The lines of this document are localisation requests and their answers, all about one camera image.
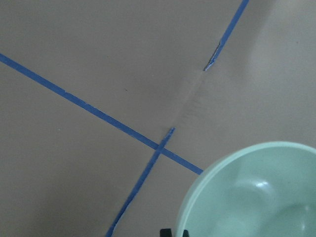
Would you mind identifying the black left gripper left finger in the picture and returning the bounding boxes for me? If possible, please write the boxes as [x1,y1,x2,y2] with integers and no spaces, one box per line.
[159,229,172,237]

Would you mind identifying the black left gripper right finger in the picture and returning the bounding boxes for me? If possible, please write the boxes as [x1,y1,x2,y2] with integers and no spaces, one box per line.
[183,230,190,237]

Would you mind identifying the green bowl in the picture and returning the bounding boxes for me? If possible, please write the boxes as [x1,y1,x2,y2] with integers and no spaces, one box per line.
[174,142,316,237]

